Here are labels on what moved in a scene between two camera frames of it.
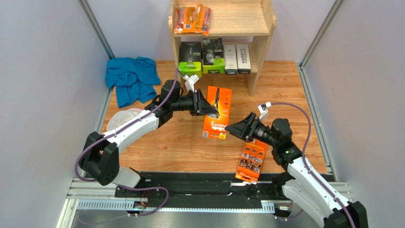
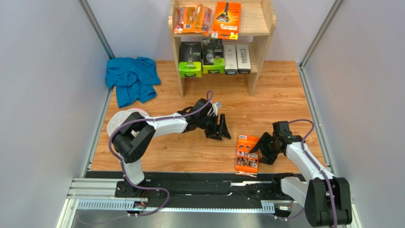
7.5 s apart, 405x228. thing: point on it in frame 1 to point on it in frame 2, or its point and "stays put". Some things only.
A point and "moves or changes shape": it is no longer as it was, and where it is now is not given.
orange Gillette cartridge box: (251, 161) moves or changes shape
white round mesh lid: (120, 117) stays put
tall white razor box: (230, 61) stays put
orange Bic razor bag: (202, 20) stays put
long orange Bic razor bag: (184, 20) stays put
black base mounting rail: (197, 186) stays put
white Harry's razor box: (243, 60) stays put
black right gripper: (249, 127) to (270, 146)
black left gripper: (200, 106) to (218, 130)
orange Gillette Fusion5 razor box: (214, 125) to (226, 21)
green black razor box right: (213, 56) stays put
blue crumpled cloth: (134, 79) stays put
